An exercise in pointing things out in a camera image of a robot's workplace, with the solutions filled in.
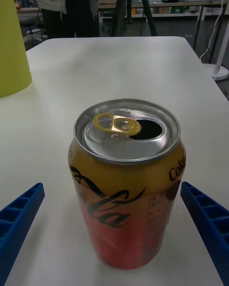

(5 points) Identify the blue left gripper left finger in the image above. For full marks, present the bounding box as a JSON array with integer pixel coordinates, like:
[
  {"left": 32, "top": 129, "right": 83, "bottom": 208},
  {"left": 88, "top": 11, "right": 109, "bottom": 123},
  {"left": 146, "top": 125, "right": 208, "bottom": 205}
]
[{"left": 0, "top": 182, "right": 45, "bottom": 286}]

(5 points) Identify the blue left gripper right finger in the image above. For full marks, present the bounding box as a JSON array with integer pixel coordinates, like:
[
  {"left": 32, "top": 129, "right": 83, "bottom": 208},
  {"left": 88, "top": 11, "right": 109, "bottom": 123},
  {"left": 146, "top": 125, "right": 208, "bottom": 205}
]
[{"left": 180, "top": 181, "right": 229, "bottom": 286}]

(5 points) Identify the yellow and red drink can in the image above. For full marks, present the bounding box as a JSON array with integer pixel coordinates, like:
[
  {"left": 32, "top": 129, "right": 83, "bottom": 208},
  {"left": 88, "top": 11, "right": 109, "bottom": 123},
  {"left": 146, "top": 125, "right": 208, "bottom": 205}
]
[{"left": 68, "top": 98, "right": 187, "bottom": 270}]

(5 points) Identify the white floor stand with pole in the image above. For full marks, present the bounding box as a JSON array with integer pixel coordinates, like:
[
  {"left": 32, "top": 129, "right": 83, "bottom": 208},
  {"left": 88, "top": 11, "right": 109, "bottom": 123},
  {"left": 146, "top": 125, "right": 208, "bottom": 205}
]
[{"left": 211, "top": 21, "right": 229, "bottom": 81}]

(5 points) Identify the yellow-green plastic bin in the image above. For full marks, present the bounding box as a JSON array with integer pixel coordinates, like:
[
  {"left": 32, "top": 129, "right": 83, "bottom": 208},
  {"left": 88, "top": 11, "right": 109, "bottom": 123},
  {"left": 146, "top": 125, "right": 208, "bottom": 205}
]
[{"left": 0, "top": 0, "right": 32, "bottom": 99}]

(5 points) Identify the person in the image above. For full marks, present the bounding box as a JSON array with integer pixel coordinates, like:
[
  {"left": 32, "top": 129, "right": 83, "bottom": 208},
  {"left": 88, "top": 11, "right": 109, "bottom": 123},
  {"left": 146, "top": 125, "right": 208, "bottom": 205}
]
[{"left": 35, "top": 0, "right": 100, "bottom": 40}]

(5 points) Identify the workbench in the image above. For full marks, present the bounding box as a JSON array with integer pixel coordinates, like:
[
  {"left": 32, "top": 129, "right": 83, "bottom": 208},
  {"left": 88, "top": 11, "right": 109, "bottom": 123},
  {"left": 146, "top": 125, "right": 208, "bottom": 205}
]
[{"left": 99, "top": 0, "right": 229, "bottom": 62}]

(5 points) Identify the black tripod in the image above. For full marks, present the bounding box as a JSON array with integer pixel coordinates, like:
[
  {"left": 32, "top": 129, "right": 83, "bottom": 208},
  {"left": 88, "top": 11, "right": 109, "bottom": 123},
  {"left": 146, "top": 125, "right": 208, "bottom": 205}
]
[{"left": 112, "top": 0, "right": 158, "bottom": 38}]

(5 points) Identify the white cable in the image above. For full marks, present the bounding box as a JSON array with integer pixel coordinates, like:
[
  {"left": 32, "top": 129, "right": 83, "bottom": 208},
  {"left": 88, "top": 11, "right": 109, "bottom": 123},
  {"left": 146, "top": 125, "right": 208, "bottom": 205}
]
[{"left": 199, "top": 0, "right": 225, "bottom": 61}]

